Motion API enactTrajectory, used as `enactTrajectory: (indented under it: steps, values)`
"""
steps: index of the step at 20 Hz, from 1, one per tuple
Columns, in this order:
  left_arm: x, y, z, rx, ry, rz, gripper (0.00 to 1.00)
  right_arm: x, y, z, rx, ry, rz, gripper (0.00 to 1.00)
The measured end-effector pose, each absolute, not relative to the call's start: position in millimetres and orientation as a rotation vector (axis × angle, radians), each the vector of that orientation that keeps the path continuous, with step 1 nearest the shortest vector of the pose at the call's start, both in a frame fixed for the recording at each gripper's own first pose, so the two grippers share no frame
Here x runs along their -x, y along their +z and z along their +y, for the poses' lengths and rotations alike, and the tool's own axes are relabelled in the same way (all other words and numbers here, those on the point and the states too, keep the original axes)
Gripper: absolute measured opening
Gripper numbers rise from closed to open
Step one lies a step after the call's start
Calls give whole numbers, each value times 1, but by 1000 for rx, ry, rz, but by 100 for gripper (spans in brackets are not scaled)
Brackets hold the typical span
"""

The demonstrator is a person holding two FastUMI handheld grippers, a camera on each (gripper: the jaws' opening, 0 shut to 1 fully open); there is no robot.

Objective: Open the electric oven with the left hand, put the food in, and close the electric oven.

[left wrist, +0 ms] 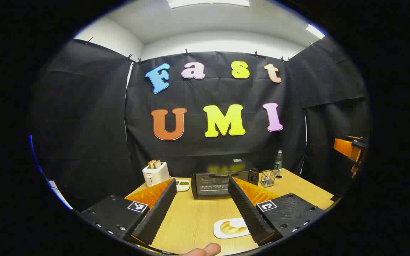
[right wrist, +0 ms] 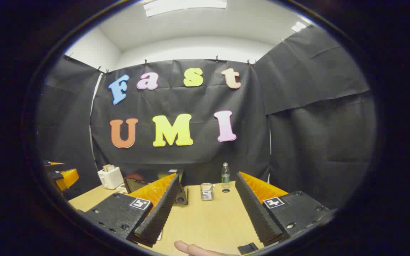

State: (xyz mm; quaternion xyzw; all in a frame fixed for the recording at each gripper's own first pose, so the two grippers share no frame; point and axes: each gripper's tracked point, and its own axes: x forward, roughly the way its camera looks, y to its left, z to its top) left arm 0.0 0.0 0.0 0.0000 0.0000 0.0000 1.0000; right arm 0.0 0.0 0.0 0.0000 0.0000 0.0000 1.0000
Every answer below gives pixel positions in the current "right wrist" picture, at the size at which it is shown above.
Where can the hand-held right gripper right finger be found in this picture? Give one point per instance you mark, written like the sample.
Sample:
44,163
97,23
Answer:
255,209

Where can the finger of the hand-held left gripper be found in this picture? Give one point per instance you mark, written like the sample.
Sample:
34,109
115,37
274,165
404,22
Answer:
68,177
52,165

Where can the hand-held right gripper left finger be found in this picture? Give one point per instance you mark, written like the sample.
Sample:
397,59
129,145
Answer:
162,209

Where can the black electric oven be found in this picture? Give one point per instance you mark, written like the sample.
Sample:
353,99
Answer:
182,197

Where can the toast slices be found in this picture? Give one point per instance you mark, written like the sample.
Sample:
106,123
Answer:
108,168

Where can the white toaster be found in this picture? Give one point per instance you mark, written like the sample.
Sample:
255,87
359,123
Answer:
110,177

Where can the clear plastic water bottle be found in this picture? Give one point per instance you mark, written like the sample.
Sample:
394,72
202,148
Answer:
225,176

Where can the white divided sauce dish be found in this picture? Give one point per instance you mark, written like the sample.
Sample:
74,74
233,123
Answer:
122,189

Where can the black backdrop cloth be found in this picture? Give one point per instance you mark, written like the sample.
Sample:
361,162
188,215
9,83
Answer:
297,142

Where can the small ceiling light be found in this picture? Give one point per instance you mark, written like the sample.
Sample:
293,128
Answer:
299,26

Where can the long ceiling light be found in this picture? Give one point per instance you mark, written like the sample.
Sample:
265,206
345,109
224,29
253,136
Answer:
183,6

